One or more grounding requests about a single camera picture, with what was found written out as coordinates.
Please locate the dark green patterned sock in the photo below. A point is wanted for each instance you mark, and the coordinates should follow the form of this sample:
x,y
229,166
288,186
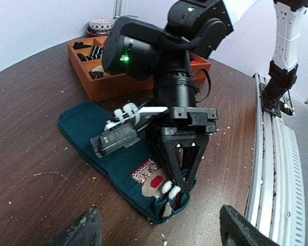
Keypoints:
x,y
135,172

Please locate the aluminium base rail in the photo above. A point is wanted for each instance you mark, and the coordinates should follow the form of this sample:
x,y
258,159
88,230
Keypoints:
x,y
278,196

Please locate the black rolled sock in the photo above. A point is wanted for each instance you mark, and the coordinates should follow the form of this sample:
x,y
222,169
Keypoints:
x,y
80,45

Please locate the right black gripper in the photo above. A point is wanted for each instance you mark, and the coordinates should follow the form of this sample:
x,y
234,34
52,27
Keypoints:
x,y
179,137

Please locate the right aluminium frame post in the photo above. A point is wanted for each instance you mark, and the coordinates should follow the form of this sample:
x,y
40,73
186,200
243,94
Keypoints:
x,y
120,8

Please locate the black white striped sock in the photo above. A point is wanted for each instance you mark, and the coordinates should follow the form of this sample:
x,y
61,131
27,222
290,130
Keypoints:
x,y
96,53

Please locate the argyle brown sock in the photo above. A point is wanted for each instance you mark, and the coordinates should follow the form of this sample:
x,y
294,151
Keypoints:
x,y
98,72

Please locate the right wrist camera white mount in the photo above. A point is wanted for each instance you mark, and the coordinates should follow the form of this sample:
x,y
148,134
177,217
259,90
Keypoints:
x,y
122,130

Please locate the white dotted bowl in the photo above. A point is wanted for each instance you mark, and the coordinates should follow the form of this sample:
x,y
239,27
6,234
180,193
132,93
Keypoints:
x,y
101,24

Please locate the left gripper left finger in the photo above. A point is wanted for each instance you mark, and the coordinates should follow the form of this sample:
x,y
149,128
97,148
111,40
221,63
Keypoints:
x,y
85,230

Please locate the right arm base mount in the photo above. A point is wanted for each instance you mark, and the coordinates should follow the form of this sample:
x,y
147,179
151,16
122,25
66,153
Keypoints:
x,y
274,104

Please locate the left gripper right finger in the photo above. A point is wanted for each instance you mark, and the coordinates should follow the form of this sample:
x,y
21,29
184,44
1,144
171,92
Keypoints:
x,y
236,230

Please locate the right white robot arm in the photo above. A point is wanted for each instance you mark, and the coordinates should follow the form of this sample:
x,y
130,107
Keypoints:
x,y
142,50

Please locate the orange wooden divided tray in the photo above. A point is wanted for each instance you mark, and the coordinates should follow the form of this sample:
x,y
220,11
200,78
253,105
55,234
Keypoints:
x,y
103,88

